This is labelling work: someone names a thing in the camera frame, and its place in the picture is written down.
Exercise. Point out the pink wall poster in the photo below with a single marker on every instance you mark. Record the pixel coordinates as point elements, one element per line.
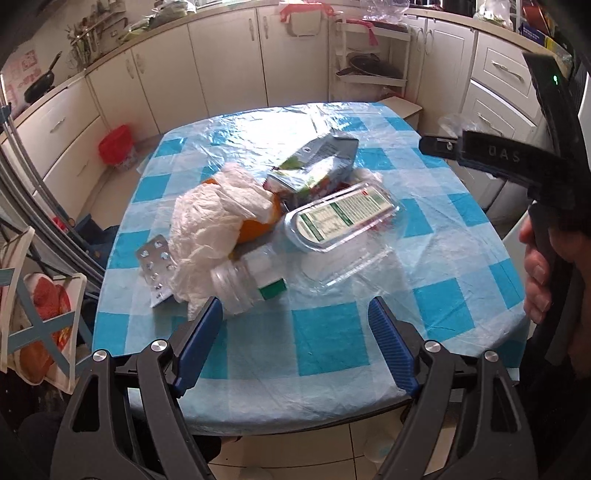
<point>16,78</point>

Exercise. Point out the white hanging bin red bag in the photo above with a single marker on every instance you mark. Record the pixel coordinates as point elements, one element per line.
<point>304,21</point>

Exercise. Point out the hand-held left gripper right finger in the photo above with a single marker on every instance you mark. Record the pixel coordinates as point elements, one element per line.
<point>392,346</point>

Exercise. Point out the white shelf rack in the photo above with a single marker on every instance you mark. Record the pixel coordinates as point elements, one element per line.
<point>339,46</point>

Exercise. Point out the clear plastic clamshell container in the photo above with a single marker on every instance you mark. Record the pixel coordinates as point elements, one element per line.
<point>341,217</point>

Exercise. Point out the bag of green vegetables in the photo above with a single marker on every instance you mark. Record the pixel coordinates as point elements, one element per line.
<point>138,30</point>

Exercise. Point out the person's right hand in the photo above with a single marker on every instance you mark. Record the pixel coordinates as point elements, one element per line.
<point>538,281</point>

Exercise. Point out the cream drawer cabinet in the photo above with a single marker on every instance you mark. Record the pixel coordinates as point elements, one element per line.
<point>498,69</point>

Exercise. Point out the green and grey carton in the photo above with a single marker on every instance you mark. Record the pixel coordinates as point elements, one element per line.
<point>318,161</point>

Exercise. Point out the black frying pan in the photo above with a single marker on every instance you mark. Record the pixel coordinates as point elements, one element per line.
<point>39,87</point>

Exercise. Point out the orange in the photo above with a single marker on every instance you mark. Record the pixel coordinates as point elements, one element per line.
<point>254,228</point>

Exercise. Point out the printed canvas tote bag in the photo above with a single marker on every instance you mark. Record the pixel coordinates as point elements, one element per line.
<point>41,314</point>

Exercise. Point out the grey metal frame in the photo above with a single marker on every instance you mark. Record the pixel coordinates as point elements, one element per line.
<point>41,194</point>

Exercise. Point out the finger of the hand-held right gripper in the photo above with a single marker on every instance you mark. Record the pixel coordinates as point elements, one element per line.
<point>436,145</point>

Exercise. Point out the clear plastic bag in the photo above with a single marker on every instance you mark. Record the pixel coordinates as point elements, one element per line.
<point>383,11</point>
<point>450,123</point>
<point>496,14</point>

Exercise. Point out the silver blister pack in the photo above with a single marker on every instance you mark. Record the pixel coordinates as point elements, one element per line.
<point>154,263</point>

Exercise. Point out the blue checkered tablecloth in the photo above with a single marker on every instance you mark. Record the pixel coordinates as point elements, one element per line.
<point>323,332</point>

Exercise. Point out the dark pan with lid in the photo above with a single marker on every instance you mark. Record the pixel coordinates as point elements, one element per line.
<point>374,65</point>

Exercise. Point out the kitchen utensil rack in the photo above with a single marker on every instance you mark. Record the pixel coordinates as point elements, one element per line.
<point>85,41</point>

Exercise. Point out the white plastic bag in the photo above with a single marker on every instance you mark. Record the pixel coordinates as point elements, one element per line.
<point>207,221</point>

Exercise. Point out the pink cloth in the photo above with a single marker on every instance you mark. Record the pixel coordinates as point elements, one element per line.
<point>362,30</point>

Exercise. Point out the blue box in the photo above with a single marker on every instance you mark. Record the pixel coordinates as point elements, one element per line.
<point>534,33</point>

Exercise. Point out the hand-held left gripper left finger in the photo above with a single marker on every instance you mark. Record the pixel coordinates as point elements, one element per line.
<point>203,332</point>

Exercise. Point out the red plastic bucket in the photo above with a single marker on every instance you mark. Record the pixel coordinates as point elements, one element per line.
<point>117,147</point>

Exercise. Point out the clear plastic bottle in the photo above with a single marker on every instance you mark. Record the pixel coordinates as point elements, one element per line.
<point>235,284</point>

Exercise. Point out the cream kitchen cabinets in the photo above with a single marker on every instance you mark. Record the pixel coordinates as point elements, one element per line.
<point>231,60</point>

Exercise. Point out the dark blue cloth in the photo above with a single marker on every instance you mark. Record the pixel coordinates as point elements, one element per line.
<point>97,237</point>

